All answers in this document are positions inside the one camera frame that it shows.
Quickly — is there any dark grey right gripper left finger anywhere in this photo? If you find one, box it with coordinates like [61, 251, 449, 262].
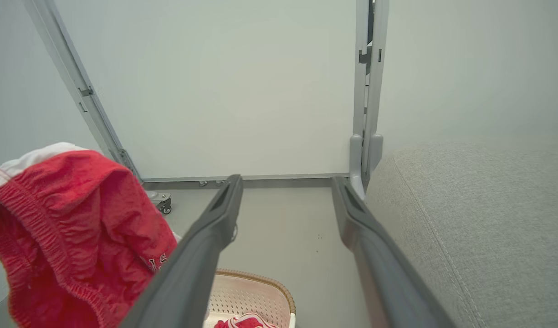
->
[119, 174, 244, 328]

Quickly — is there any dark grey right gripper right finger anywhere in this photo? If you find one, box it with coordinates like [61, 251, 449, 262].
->
[331, 176, 457, 328]

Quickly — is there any red white-trimmed jersey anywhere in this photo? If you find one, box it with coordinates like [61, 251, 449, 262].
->
[214, 313, 279, 328]

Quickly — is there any red and white jersey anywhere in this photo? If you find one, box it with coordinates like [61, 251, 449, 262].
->
[0, 142, 178, 328]

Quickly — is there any cream perforated laundry basket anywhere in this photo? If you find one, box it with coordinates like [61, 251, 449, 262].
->
[201, 269, 297, 328]

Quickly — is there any grey fabric sofa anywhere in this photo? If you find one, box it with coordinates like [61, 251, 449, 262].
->
[364, 137, 558, 328]

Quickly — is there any grey curved partition foot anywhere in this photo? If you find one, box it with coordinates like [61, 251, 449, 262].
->
[349, 134, 367, 200]
[367, 133, 384, 176]

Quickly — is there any grey partition bottom rail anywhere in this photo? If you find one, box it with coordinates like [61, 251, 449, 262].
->
[141, 173, 351, 184]

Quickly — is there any grey double partition post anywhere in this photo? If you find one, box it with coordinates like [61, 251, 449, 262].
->
[353, 0, 389, 137]

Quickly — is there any grey partition post with foot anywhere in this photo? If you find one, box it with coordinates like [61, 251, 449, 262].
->
[23, 0, 172, 205]

